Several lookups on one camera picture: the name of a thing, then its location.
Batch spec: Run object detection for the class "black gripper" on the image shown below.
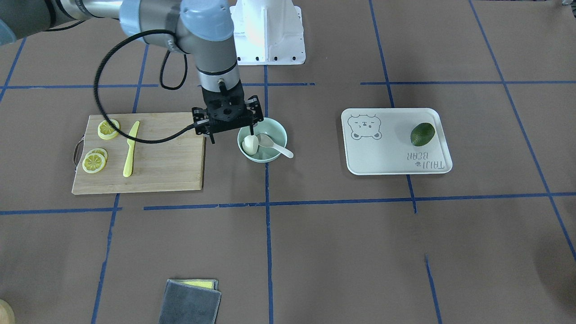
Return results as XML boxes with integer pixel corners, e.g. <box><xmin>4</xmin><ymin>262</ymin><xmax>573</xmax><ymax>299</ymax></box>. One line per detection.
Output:
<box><xmin>193</xmin><ymin>85</ymin><xmax>264</xmax><ymax>145</ymax></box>

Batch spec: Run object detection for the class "white steamed bun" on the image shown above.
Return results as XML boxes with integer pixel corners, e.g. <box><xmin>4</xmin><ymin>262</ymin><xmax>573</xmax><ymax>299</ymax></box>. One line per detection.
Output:
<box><xmin>241</xmin><ymin>135</ymin><xmax>259</xmax><ymax>156</ymax></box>

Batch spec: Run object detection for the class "grey plastic spoon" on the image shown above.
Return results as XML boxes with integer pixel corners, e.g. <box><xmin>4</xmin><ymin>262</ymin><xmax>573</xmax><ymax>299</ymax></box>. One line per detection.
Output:
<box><xmin>257</xmin><ymin>133</ymin><xmax>294</xmax><ymax>158</ymax></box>

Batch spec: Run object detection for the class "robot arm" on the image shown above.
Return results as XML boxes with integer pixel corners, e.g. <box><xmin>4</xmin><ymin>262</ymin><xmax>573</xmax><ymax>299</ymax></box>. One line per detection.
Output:
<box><xmin>0</xmin><ymin>0</ymin><xmax>264</xmax><ymax>144</ymax></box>

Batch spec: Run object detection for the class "mint green bowl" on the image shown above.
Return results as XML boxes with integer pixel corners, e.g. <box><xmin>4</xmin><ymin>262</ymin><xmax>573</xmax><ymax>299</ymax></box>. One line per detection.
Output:
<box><xmin>237</xmin><ymin>117</ymin><xmax>288</xmax><ymax>163</ymax></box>

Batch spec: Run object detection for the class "wooden cutting board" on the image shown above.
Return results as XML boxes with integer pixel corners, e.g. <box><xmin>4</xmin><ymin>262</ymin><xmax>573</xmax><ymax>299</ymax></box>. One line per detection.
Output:
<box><xmin>72</xmin><ymin>112</ymin><xmax>206</xmax><ymax>195</ymax></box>

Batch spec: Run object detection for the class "yellow plastic knife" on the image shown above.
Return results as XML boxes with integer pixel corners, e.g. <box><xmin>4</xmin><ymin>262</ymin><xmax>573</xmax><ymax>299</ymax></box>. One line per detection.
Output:
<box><xmin>122</xmin><ymin>121</ymin><xmax>140</xmax><ymax>178</ymax></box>

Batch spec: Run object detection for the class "lemon slice top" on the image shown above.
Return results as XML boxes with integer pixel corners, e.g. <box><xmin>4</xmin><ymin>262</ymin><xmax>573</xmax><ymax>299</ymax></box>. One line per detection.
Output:
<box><xmin>97</xmin><ymin>119</ymin><xmax>121</xmax><ymax>141</ymax></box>

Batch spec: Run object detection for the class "lemon slice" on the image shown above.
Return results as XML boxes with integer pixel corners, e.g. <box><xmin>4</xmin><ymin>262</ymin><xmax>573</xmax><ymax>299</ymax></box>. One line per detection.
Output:
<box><xmin>97</xmin><ymin>119</ymin><xmax>121</xmax><ymax>141</ymax></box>
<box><xmin>87</xmin><ymin>148</ymin><xmax>108</xmax><ymax>160</ymax></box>
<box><xmin>82</xmin><ymin>153</ymin><xmax>107</xmax><ymax>174</ymax></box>

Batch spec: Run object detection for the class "lemon slice back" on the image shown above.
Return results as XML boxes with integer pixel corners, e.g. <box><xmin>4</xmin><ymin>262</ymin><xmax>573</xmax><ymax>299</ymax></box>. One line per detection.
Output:
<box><xmin>87</xmin><ymin>148</ymin><xmax>108</xmax><ymax>160</ymax></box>

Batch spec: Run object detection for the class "lemon slice front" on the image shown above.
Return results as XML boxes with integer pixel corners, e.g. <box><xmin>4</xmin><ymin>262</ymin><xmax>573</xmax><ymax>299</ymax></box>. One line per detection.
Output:
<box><xmin>82</xmin><ymin>153</ymin><xmax>107</xmax><ymax>174</ymax></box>

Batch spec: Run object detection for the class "white bear tray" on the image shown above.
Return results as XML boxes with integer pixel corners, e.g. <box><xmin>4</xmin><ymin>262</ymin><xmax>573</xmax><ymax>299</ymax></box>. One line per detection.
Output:
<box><xmin>340</xmin><ymin>108</ymin><xmax>453</xmax><ymax>175</ymax></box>

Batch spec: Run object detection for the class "grey and yellow cloth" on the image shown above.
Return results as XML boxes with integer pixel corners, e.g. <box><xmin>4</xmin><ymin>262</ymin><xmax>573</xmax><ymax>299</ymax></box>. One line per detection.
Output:
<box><xmin>158</xmin><ymin>279</ymin><xmax>221</xmax><ymax>324</ymax></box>

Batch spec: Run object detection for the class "green avocado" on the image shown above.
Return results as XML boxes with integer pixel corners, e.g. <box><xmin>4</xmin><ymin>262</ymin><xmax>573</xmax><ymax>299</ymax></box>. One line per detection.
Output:
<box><xmin>410</xmin><ymin>122</ymin><xmax>436</xmax><ymax>146</ymax></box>

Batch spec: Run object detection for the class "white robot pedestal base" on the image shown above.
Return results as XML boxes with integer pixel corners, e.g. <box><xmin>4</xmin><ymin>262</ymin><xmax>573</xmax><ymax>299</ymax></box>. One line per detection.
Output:
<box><xmin>229</xmin><ymin>0</ymin><xmax>306</xmax><ymax>66</ymax></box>

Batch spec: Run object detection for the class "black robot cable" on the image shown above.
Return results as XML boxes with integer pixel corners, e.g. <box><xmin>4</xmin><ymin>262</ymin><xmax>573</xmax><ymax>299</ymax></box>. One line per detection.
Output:
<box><xmin>93</xmin><ymin>30</ymin><xmax>198</xmax><ymax>144</ymax></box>

